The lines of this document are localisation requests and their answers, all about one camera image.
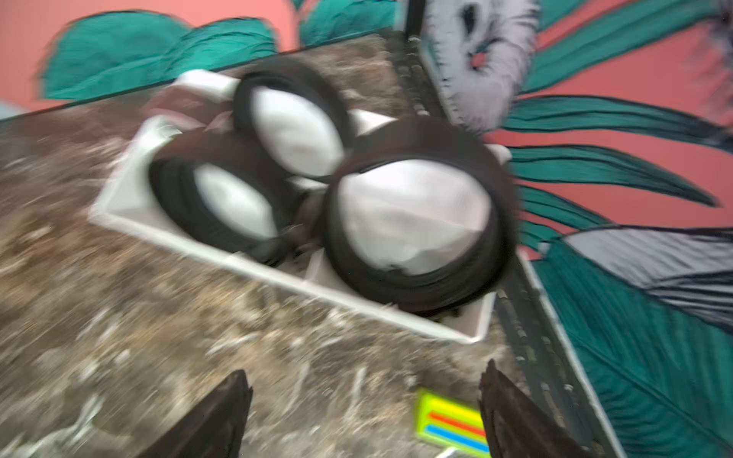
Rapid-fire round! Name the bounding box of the black belt with metal buckle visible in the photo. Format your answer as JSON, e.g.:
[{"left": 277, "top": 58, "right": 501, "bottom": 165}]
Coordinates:
[{"left": 232, "top": 57, "right": 356, "bottom": 183}]

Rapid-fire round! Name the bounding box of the white divided storage box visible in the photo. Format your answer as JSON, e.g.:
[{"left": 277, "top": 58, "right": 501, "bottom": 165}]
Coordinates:
[{"left": 87, "top": 68, "right": 513, "bottom": 345}]

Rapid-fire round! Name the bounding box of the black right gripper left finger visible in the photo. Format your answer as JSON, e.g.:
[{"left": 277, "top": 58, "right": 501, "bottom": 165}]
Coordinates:
[{"left": 139, "top": 369, "right": 253, "bottom": 458}]

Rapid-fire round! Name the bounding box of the long black belt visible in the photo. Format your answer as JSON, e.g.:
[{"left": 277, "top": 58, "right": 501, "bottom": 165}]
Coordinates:
[{"left": 319, "top": 116, "right": 518, "bottom": 317}]

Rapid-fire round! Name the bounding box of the green yellow block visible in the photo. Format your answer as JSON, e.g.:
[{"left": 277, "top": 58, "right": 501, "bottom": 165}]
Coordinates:
[{"left": 414, "top": 389, "right": 491, "bottom": 458}]

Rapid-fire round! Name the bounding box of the black frame post right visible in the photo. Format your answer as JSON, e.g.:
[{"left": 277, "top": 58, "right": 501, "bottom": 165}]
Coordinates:
[{"left": 403, "top": 0, "right": 428, "bottom": 38}]

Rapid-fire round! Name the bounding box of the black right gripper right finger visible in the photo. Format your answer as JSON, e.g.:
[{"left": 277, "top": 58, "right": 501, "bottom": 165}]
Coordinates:
[{"left": 478, "top": 360, "right": 591, "bottom": 457}]

